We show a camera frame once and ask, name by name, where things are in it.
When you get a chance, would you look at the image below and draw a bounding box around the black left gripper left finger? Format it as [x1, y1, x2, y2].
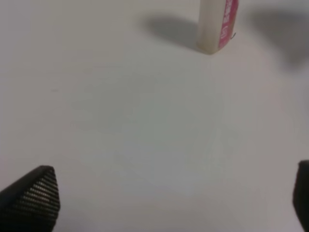
[0, 165, 60, 232]

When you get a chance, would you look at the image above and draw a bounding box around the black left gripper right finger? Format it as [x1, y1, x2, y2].
[293, 160, 309, 232]

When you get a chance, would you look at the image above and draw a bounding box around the pink label drink bottle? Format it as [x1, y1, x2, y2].
[197, 0, 239, 54]

